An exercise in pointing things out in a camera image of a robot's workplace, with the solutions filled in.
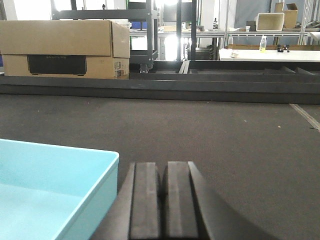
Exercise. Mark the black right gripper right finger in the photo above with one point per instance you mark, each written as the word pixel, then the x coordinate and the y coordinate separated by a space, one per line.
pixel 194 211

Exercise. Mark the small cardboard box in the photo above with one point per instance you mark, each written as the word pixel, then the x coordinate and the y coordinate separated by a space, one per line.
pixel 290 14

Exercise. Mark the white work table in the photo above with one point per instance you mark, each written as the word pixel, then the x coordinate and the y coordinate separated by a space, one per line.
pixel 245 55

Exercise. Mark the black conveyor belt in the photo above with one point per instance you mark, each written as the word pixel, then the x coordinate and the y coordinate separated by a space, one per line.
pixel 263 159

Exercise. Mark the brown cardboard box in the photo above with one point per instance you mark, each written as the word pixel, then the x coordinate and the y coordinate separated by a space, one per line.
pixel 92 49

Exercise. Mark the dark metal shelving unit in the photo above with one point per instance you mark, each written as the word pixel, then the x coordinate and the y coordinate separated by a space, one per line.
pixel 149 14

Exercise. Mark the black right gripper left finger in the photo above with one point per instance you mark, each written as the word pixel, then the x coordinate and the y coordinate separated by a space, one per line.
pixel 135 213

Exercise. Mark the white plastic tub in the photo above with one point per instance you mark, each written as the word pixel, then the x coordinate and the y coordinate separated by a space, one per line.
pixel 270 22

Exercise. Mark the light blue plastic bin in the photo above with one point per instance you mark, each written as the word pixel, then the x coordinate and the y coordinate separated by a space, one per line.
pixel 54 192

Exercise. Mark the yellow drink bottle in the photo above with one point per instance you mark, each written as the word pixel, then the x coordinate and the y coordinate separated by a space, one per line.
pixel 263 44

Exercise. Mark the dark conveyor side rail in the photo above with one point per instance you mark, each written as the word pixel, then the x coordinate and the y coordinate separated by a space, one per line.
pixel 268 82

